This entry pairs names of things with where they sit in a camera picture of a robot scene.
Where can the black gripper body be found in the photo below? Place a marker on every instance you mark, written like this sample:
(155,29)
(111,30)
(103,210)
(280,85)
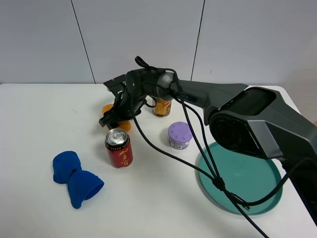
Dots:
(130,91)

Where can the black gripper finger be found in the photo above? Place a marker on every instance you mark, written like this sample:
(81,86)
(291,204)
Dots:
(111,120)

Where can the orange oval object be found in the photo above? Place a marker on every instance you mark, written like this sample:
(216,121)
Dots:
(125,125)

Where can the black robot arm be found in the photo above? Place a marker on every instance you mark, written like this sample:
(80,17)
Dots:
(252,121)

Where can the red soda can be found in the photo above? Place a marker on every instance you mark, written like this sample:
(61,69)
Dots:
(119,148)

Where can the yellow drink can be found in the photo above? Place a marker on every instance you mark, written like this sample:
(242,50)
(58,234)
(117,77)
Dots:
(161,107)

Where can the purple lidded jar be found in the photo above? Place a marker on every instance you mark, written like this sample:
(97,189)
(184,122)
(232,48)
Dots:
(179,135)

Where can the blue crumpled cloth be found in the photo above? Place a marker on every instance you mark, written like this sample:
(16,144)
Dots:
(82,185)

